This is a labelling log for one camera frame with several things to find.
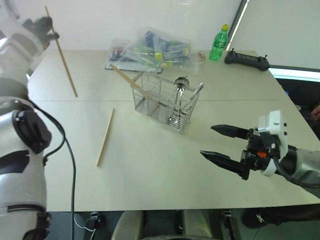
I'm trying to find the person's dark trousers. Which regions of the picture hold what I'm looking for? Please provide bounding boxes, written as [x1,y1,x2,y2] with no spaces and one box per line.
[274,76,320,141]

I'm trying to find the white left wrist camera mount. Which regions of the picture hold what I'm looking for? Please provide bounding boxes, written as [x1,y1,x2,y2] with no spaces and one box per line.
[0,32,45,76]

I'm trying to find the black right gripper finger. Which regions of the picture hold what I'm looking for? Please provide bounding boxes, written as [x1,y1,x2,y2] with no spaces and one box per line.
[210,123,251,140]
[199,149,251,182]

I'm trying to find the grey rounded shape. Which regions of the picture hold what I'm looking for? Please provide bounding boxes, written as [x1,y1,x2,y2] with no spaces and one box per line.
[110,210,145,240]

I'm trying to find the thin white cable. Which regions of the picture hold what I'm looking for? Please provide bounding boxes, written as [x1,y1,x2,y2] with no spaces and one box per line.
[74,214,97,234]

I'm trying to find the black handheld controller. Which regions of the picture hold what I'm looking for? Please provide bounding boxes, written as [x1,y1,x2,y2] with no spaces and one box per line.
[223,48,271,72]

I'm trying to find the metal spoon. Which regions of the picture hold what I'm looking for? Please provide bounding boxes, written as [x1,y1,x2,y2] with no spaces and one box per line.
[168,75,191,126]

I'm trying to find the clear plastic cup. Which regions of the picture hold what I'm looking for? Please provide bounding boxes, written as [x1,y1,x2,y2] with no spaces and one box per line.
[191,51,207,76]

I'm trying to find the clear plastic bag of items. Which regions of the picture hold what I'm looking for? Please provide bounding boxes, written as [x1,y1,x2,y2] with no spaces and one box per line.
[103,26,206,76]

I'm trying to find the metal wire basket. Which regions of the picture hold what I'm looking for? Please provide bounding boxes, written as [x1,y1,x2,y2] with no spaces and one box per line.
[131,70,205,133]

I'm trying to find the metal utensil handle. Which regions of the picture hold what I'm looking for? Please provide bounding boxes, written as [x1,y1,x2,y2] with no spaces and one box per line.
[186,82,205,111]

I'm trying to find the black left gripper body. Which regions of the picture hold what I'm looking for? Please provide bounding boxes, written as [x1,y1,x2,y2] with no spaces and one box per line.
[21,16,54,49]

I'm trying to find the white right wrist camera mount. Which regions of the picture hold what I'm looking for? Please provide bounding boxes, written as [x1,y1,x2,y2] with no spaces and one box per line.
[257,109,290,177]

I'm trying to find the black shoe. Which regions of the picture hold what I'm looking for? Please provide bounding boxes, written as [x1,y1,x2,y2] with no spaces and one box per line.
[241,205,320,230]

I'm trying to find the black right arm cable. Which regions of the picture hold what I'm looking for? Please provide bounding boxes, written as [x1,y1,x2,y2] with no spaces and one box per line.
[271,154,320,189]

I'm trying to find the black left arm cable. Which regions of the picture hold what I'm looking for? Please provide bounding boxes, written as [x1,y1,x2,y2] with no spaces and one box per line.
[31,102,77,240]

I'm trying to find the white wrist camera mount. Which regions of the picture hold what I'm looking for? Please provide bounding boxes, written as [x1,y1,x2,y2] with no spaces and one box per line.
[0,32,45,76]
[257,109,290,177]

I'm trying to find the wooden chopstick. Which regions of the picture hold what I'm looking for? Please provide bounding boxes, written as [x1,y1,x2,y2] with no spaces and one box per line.
[95,107,115,167]
[108,63,156,101]
[44,5,79,98]

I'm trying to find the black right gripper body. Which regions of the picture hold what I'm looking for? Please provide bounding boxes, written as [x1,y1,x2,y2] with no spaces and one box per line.
[240,127,281,174]

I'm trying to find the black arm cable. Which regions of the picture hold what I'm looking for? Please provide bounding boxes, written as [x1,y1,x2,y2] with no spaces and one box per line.
[31,102,77,240]
[271,154,320,189]

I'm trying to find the person's bare hand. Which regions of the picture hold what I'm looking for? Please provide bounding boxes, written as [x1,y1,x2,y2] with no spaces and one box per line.
[310,100,320,119]

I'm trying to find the green plastic bottle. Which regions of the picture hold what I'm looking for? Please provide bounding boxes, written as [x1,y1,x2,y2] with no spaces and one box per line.
[208,24,231,62]

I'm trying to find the dark window frame strip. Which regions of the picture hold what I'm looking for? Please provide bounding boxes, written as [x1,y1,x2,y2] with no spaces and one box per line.
[225,0,251,51]

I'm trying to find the black table clamp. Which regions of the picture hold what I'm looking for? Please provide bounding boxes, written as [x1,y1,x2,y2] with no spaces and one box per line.
[220,209,237,240]
[86,211,103,230]

